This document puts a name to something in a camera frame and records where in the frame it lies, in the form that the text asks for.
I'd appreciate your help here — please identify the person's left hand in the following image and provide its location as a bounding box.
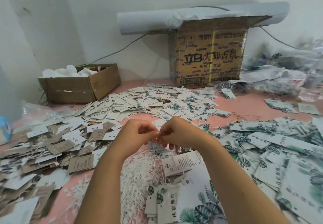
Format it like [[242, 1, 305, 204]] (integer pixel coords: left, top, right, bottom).
[[110, 119, 161, 161]]

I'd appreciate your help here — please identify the person's right hand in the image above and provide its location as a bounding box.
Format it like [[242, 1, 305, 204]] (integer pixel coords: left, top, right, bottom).
[[155, 116, 220, 151]]

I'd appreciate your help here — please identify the heap of small tags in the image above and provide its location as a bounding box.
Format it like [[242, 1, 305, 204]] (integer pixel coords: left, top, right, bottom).
[[68, 83, 233, 123]]

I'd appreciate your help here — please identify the pile of white strings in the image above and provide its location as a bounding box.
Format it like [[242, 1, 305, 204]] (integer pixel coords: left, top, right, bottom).
[[63, 148, 167, 224]]

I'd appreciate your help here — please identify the pile of brown white tags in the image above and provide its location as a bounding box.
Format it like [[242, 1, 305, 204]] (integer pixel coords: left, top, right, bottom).
[[0, 114, 125, 224]]

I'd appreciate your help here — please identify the pile of green leaf tags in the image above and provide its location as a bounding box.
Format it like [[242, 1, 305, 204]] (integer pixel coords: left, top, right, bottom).
[[144, 114, 323, 224]]

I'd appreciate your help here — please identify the person's right forearm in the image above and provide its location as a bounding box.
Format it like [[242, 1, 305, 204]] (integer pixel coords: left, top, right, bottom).
[[199, 137, 292, 224]]

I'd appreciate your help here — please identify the person's left forearm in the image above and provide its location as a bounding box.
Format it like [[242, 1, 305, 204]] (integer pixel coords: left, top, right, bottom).
[[74, 153, 137, 224]]

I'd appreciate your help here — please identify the small open cardboard box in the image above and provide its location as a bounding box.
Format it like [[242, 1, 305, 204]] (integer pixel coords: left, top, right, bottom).
[[38, 63, 122, 105]]

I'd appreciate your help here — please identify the large printed cardboard box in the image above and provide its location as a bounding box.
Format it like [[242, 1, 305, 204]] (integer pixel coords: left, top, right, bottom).
[[169, 15, 272, 89]]

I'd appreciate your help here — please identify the white crumpled material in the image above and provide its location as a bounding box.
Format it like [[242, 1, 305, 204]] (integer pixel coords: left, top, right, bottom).
[[41, 64, 99, 78]]

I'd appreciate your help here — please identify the clear plastic bag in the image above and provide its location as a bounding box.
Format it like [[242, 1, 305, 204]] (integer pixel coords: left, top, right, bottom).
[[19, 100, 60, 127]]

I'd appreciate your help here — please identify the white roll in plastic wrap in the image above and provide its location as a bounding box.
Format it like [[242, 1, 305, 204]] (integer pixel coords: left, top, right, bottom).
[[117, 1, 291, 35]]

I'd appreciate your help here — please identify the heap of clear plastic bags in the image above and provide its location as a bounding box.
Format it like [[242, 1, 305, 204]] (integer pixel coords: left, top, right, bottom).
[[241, 37, 323, 103]]

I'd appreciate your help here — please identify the blue tissue pack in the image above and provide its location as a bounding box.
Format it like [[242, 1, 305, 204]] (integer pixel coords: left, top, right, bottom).
[[0, 116, 13, 146]]

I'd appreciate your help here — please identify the black cable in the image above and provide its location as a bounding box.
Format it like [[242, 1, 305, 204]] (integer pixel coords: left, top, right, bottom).
[[83, 33, 149, 67]]

